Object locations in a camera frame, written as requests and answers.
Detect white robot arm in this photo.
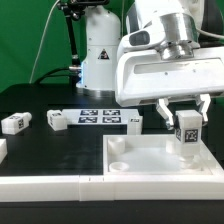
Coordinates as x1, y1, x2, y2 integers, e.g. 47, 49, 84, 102
79, 0, 224, 129

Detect white U-shaped obstacle fence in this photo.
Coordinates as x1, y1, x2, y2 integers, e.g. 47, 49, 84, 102
0, 142, 224, 202

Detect white square tabletop part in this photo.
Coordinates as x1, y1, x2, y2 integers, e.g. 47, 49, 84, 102
103, 135, 212, 175

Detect white marker sheet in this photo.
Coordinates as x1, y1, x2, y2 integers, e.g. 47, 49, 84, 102
62, 109, 139, 125

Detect black camera stand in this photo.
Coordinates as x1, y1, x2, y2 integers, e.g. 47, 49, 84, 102
57, 0, 110, 66

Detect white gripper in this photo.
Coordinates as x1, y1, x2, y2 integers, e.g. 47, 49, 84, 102
115, 29, 224, 130

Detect white cable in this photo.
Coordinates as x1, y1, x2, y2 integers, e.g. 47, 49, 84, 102
29, 0, 61, 84

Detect black cables at base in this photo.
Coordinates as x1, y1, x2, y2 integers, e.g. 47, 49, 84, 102
33, 66, 83, 85

